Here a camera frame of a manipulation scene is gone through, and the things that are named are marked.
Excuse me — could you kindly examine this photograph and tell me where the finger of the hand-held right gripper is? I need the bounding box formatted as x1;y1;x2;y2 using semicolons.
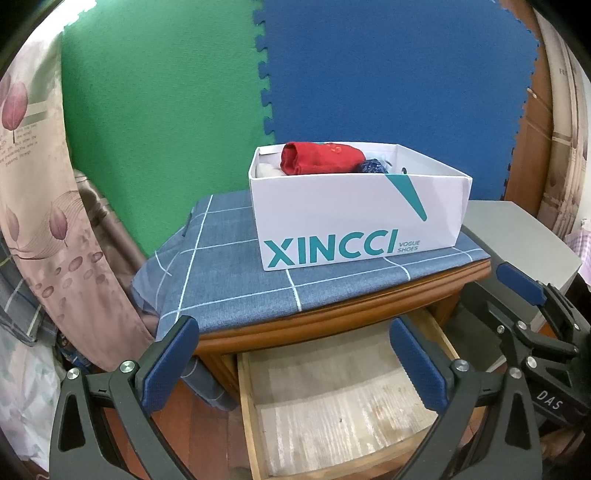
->
462;279;580;370
498;261;591;344

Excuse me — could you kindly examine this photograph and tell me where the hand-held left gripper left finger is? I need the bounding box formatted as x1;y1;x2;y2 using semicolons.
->
48;316;200;480

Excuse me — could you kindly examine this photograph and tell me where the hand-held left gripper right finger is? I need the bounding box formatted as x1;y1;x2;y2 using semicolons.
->
389;315;543;480

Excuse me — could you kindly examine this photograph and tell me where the wooden drawer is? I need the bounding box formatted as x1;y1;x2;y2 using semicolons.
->
236;307;490;480

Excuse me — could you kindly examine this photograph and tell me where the white shoe box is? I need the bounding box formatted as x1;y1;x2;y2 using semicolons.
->
248;141;474;272

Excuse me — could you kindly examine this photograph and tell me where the navy blue underwear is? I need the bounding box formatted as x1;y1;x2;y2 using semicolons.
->
355;158;389;175

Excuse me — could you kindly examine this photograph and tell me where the red underwear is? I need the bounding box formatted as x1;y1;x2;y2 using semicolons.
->
279;142;363;177

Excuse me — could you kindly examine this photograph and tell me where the white drawer liner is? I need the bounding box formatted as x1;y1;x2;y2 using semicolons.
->
249;323;439;477

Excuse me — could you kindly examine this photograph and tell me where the grey cabinet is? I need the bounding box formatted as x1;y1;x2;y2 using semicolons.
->
455;199;583;374

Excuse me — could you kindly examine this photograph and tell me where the lavender checked cloth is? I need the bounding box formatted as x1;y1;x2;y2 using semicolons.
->
566;219;591;287

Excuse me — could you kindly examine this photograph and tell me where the wooden nightstand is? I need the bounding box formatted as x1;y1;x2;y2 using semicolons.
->
191;258;492;402

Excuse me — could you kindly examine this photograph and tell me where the blue checked cloth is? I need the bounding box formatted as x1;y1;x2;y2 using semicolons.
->
129;194;490;411

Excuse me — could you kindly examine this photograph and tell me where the white floral cloth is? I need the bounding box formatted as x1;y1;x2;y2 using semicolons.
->
0;318;63;467

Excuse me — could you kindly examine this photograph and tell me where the beige striped curtain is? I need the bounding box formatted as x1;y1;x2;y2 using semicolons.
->
538;28;591;232

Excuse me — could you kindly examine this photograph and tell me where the pink floral curtain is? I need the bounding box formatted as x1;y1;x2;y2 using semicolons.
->
0;28;155;374

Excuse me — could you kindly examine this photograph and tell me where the green foam mat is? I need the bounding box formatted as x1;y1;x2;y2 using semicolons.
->
60;0;278;264

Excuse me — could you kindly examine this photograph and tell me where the blue foam mat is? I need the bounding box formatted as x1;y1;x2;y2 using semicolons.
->
253;0;542;201

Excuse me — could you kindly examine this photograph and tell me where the wooden door frame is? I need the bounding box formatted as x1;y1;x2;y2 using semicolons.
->
505;9;555;215

